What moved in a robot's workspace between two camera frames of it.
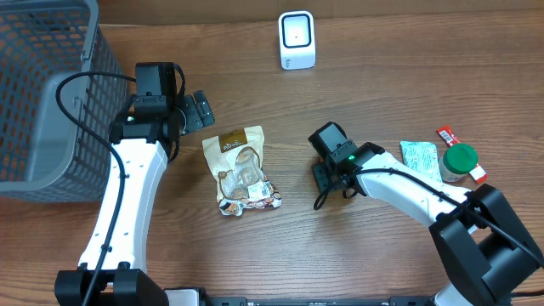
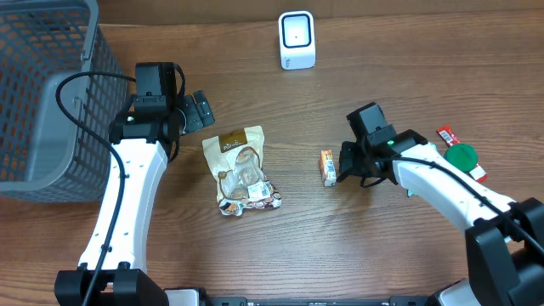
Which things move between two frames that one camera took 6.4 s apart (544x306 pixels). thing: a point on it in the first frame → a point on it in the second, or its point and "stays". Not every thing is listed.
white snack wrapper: (236, 161) stays
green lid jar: (456, 161) stays
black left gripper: (201, 110) stays
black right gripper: (322, 174) → (346, 159)
